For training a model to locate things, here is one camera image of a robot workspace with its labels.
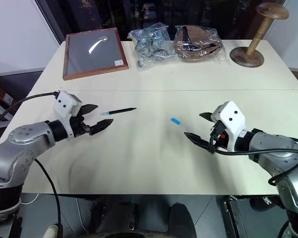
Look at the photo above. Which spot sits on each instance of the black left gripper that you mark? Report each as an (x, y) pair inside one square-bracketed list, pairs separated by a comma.
[(77, 125)]

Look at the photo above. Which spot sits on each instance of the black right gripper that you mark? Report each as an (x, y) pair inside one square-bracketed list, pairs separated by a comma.
[(217, 136)]

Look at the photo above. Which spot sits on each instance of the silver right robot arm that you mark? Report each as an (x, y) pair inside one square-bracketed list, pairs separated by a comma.
[(278, 151)]

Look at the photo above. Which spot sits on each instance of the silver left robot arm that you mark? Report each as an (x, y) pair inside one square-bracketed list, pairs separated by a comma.
[(20, 143)]

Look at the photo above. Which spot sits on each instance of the blue translucent pen cap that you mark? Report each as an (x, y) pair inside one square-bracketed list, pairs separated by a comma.
[(176, 121)]

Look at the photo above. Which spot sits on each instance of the black pen with blue end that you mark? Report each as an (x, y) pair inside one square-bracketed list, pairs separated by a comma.
[(119, 111)]

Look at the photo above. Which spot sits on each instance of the clear bag with brown hat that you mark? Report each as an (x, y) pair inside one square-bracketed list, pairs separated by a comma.
[(198, 45)]

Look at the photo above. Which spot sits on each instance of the clear bag of metal parts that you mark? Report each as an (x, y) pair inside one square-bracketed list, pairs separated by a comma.
[(150, 45)]

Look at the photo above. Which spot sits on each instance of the dark rounded robot leg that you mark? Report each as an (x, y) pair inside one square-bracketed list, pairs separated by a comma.
[(181, 219)]

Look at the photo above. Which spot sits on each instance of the wooden hat stand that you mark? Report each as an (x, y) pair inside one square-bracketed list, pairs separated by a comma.
[(257, 37)]

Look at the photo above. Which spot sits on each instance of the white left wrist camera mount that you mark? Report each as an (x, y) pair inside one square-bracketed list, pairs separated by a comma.
[(65, 104)]

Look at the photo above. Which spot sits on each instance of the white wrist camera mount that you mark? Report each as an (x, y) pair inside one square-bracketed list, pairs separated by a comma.
[(232, 119), (65, 104)]

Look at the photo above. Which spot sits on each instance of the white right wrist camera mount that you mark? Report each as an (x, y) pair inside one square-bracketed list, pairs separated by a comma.
[(232, 119)]

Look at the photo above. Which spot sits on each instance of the wooden picture frame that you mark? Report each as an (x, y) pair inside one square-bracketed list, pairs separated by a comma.
[(94, 53)]

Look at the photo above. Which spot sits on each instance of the black metal bracket under table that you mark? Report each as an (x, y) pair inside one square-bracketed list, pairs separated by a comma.
[(234, 215)]

